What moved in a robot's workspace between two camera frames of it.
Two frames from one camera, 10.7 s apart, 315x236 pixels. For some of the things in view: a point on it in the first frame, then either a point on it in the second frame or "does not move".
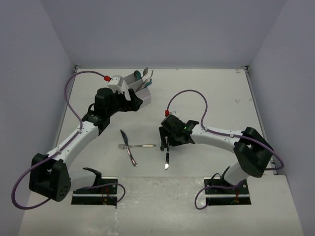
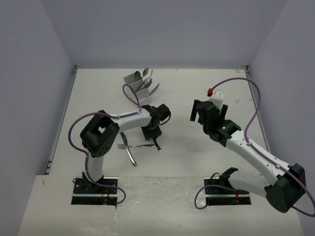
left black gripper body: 118,102 to 150,132
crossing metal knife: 167,161 to 157,145
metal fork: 146,82 does not move
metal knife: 125,137 does not move
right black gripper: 164,133 to 195,111
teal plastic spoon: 137,74 does not move
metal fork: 150,76 does not move
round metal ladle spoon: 145,72 does not move
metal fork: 123,146 does not move
